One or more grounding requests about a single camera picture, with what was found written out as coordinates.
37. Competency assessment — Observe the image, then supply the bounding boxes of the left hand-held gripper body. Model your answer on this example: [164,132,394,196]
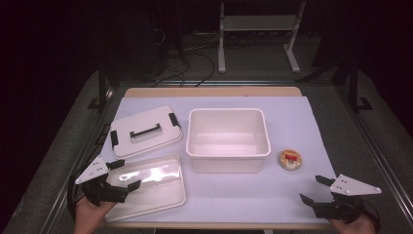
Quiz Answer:
[74,155,131,207]

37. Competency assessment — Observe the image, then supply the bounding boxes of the white plastic storage box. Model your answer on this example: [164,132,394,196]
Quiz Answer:
[185,107,273,175]

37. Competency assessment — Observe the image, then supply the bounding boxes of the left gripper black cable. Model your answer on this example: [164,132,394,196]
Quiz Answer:
[66,164,87,222]

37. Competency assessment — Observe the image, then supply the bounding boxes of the aluminium frame rail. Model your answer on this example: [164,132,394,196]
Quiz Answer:
[334,84,413,222]
[38,87,121,234]
[120,79,339,88]

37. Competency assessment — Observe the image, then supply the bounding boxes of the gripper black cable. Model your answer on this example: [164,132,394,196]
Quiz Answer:
[66,164,87,222]
[361,199,382,233]

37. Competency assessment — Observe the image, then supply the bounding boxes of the white metal stand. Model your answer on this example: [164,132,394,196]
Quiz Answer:
[217,0,308,74]

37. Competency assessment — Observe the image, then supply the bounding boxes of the black floor cables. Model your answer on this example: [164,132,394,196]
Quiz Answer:
[150,27,217,88]

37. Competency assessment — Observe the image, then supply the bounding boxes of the black metal post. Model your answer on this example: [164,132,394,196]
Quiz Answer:
[349,62,374,113]
[87,61,113,111]

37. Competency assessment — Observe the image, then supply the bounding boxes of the white lid with black handle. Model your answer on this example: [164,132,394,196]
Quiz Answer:
[109,104,184,161]

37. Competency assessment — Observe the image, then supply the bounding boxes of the person's left hand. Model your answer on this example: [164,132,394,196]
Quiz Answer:
[73,196,116,234]

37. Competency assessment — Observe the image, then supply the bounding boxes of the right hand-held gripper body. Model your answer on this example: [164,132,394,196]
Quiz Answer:
[312,174,383,224]

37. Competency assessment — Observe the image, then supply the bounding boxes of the white table mat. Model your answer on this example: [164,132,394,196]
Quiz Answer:
[96,96,337,225]

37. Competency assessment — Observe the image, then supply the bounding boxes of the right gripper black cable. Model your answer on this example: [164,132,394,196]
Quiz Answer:
[361,199,382,233]

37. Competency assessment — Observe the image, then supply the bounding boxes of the person's right hand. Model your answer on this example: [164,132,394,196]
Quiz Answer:
[327,213,378,234]

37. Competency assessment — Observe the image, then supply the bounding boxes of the white plastic insert tray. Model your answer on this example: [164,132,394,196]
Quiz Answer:
[104,154,187,223]

